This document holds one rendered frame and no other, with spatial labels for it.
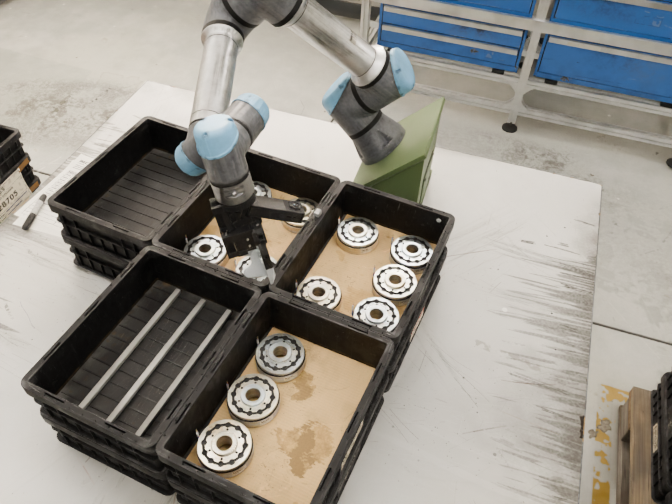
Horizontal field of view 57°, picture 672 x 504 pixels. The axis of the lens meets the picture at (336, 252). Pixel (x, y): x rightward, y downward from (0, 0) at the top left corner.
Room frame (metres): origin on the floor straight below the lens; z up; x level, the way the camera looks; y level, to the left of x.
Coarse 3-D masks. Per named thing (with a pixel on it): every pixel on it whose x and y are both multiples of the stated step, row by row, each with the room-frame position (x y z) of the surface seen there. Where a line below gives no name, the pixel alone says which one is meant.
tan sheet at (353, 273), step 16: (336, 240) 1.08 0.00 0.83; (384, 240) 1.08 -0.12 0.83; (320, 256) 1.02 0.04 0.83; (336, 256) 1.02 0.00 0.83; (352, 256) 1.02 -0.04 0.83; (368, 256) 1.03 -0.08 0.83; (384, 256) 1.03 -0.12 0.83; (320, 272) 0.97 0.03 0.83; (336, 272) 0.97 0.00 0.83; (352, 272) 0.97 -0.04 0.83; (368, 272) 0.97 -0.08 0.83; (352, 288) 0.92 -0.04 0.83; (368, 288) 0.93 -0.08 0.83; (352, 304) 0.88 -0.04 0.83
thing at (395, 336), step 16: (336, 192) 1.14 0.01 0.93; (368, 192) 1.15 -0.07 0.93; (384, 192) 1.15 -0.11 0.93; (416, 208) 1.10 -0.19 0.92; (432, 208) 1.10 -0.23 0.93; (448, 224) 1.05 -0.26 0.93; (304, 240) 0.98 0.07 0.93; (432, 256) 0.94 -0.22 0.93; (272, 288) 0.83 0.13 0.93; (416, 288) 0.85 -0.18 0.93; (304, 304) 0.79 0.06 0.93; (416, 304) 0.82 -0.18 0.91; (352, 320) 0.76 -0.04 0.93; (400, 320) 0.76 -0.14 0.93; (400, 336) 0.73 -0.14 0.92
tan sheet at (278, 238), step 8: (272, 192) 1.24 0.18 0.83; (280, 192) 1.24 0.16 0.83; (216, 224) 1.11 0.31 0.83; (264, 224) 1.12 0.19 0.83; (272, 224) 1.12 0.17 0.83; (280, 224) 1.12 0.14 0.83; (208, 232) 1.08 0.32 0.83; (216, 232) 1.08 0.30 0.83; (264, 232) 1.09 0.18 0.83; (272, 232) 1.09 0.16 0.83; (280, 232) 1.09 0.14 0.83; (288, 232) 1.10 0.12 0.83; (272, 240) 1.07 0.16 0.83; (280, 240) 1.07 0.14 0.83; (288, 240) 1.07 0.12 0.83; (272, 248) 1.04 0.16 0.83; (280, 248) 1.04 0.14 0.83; (272, 256) 1.01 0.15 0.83; (280, 256) 1.01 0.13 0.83; (232, 264) 0.98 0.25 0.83
